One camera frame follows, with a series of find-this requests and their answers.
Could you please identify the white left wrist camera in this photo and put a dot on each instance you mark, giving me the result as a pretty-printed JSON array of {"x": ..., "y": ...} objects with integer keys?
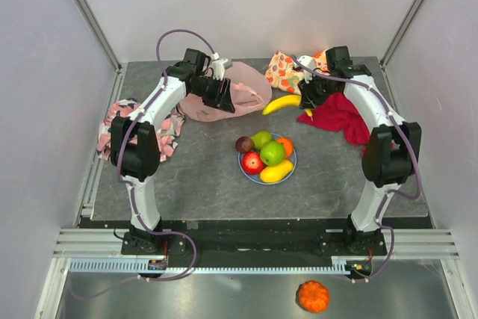
[{"x": 219, "y": 66}]

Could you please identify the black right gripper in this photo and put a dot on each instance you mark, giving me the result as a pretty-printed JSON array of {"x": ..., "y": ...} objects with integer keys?
[{"x": 309, "y": 100}]

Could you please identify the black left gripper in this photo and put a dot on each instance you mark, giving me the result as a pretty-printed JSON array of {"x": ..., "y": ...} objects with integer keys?
[{"x": 223, "y": 101}]

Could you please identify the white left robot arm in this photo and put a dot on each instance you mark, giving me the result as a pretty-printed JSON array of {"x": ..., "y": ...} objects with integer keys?
[{"x": 134, "y": 145}]

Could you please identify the white slotted cable duct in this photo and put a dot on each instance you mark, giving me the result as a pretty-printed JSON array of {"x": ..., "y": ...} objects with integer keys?
[{"x": 151, "y": 266}]

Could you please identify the orange fake pumpkin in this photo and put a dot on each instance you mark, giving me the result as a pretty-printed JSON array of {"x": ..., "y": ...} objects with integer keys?
[{"x": 313, "y": 297}]

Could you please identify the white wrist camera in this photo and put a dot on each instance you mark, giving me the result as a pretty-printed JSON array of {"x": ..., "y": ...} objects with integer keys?
[
  {"x": 306, "y": 64},
  {"x": 219, "y": 66}
]

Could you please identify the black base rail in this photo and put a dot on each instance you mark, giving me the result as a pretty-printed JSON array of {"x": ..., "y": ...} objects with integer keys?
[{"x": 329, "y": 237}]

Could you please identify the red cloth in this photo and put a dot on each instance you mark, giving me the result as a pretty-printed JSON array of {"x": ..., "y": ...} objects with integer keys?
[{"x": 337, "y": 114}]

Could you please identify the yellow fake mango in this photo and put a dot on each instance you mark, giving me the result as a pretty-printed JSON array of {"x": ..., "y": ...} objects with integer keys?
[{"x": 273, "y": 174}]

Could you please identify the green fake apple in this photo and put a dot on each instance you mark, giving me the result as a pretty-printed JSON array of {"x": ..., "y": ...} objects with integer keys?
[{"x": 273, "y": 153}]

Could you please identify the aluminium frame post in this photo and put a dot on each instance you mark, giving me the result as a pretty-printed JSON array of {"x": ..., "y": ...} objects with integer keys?
[
  {"x": 96, "y": 29},
  {"x": 402, "y": 30}
]

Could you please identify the green fake pear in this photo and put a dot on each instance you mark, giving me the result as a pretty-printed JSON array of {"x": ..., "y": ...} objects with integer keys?
[{"x": 260, "y": 139}]

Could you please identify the dark purple fake fruit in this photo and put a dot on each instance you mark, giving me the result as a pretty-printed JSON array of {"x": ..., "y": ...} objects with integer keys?
[{"x": 244, "y": 144}]

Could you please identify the left aluminium frame post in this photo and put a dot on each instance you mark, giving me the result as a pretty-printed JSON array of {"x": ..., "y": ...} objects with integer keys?
[{"x": 96, "y": 29}]

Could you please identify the pink translucent plastic bag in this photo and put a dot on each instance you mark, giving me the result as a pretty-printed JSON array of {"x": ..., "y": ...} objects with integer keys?
[{"x": 250, "y": 92}]

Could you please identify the blue plate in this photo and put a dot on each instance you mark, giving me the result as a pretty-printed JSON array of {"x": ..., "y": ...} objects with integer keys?
[{"x": 256, "y": 178}]

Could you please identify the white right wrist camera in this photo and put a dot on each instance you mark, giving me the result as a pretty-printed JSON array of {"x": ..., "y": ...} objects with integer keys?
[{"x": 306, "y": 64}]

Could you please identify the orange fake orange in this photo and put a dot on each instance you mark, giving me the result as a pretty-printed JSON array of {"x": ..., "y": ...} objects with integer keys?
[{"x": 287, "y": 144}]

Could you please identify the yellow floral cloth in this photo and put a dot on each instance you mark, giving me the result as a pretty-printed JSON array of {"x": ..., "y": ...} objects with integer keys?
[{"x": 282, "y": 75}]

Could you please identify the red fake apple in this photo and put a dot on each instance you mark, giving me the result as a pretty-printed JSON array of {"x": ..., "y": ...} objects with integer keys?
[{"x": 251, "y": 163}]

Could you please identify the right aluminium frame post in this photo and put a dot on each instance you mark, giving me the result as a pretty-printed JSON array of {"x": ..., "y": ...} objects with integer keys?
[{"x": 402, "y": 30}]

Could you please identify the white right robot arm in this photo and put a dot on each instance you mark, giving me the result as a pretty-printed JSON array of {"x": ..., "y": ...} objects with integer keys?
[{"x": 392, "y": 152}]

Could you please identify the pink navy patterned cloth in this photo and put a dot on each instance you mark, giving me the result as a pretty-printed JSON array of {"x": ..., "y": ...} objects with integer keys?
[{"x": 167, "y": 132}]

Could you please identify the yellow fake banana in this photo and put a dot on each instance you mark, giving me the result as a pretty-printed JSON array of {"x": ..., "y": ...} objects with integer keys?
[{"x": 282, "y": 102}]

